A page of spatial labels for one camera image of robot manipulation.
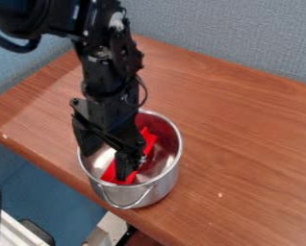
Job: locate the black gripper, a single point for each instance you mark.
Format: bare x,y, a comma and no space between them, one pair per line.
103,118

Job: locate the red plastic block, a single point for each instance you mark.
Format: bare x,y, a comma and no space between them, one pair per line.
122,170

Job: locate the metal pot with handle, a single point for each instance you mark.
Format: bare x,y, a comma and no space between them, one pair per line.
158,173

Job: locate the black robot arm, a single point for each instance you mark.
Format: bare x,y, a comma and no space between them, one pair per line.
98,27

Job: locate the black object under table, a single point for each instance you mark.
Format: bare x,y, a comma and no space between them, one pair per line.
33,227

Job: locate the white appliance at bottom left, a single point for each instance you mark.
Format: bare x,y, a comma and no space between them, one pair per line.
14,234

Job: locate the grey metal table frame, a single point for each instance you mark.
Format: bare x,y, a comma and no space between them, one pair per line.
111,232

